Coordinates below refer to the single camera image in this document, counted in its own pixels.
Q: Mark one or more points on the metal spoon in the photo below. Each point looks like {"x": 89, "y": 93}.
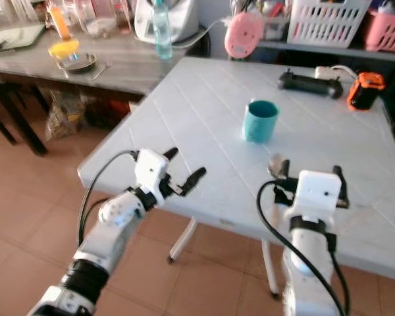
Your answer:
{"x": 274, "y": 164}

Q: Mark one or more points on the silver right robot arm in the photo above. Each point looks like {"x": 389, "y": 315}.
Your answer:
{"x": 306, "y": 276}

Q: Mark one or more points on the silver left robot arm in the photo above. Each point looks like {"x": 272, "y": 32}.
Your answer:
{"x": 108, "y": 234}

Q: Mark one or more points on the teal cup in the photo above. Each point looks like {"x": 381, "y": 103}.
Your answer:
{"x": 261, "y": 122}

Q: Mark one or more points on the white table leg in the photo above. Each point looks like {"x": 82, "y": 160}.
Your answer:
{"x": 270, "y": 266}
{"x": 182, "y": 240}

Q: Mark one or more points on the dark wooden table leg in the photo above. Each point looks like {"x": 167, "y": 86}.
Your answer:
{"x": 20, "y": 115}

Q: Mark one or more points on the orange and black device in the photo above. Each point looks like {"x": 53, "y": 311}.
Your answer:
{"x": 365, "y": 91}

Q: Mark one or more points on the metal fork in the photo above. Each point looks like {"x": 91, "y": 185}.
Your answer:
{"x": 102, "y": 70}

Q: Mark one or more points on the white power adapter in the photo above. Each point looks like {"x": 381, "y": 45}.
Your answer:
{"x": 326, "y": 71}

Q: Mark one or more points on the printed plastic bag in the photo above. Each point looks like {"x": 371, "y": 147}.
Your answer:
{"x": 64, "y": 117}

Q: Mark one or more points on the blue-capped water bottle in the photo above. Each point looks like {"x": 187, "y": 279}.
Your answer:
{"x": 162, "y": 31}

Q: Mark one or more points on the round metal bowl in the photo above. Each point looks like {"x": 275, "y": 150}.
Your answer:
{"x": 77, "y": 62}

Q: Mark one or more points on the white kitchen machine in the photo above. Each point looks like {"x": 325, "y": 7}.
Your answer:
{"x": 184, "y": 18}

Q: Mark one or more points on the pink round fan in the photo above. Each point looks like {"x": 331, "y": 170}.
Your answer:
{"x": 243, "y": 34}

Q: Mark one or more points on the green-edged cutting board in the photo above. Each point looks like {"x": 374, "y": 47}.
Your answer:
{"x": 14, "y": 38}

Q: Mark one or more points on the pink drink bottle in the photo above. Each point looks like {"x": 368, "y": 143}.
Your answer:
{"x": 120, "y": 16}

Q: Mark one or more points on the yellow plastic cup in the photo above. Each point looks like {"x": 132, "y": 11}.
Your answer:
{"x": 64, "y": 48}

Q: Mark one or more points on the white plastic basket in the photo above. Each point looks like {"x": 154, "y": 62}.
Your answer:
{"x": 326, "y": 23}

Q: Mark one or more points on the clear bottle orange cap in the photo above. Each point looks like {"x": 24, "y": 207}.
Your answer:
{"x": 81, "y": 12}

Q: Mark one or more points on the pink plastic basket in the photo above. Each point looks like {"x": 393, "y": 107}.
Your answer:
{"x": 387, "y": 31}

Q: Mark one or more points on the orange sauce bottle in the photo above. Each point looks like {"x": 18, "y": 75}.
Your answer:
{"x": 58, "y": 22}

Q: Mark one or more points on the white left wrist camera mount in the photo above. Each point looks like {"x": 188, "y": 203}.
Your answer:
{"x": 150, "y": 170}

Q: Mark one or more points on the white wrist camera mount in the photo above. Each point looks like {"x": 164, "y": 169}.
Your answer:
{"x": 150, "y": 170}
{"x": 316, "y": 194}

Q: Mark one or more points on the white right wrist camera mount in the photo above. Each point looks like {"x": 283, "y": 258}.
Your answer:
{"x": 316, "y": 194}

